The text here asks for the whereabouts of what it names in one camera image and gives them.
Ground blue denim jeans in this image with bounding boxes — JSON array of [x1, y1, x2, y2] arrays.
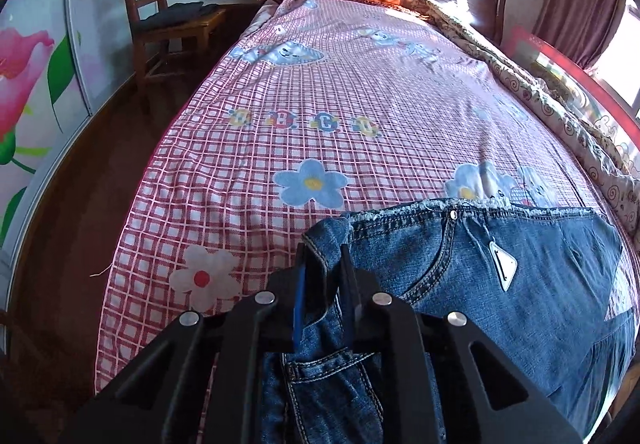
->
[[260, 199, 637, 443]]

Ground dark clothing on chair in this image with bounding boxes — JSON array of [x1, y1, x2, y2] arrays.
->
[[134, 1, 219, 33]]

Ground floral swirl quilt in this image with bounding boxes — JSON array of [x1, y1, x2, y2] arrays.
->
[[409, 0, 639, 244]]

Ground pink checkered bed sheet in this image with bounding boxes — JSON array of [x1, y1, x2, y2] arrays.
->
[[94, 0, 639, 390]]

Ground wooden chair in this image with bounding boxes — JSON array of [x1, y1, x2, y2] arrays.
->
[[125, 0, 224, 93]]

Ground floral wardrobe sliding doors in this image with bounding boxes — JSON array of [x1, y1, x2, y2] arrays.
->
[[1, 0, 132, 270]]

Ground mauve window curtain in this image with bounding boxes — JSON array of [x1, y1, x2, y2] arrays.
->
[[533, 0, 626, 68]]

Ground red bed guard rail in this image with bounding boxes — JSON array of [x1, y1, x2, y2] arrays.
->
[[504, 25, 639, 147]]

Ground window with dark frame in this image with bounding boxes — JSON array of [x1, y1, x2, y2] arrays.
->
[[590, 0, 640, 119]]

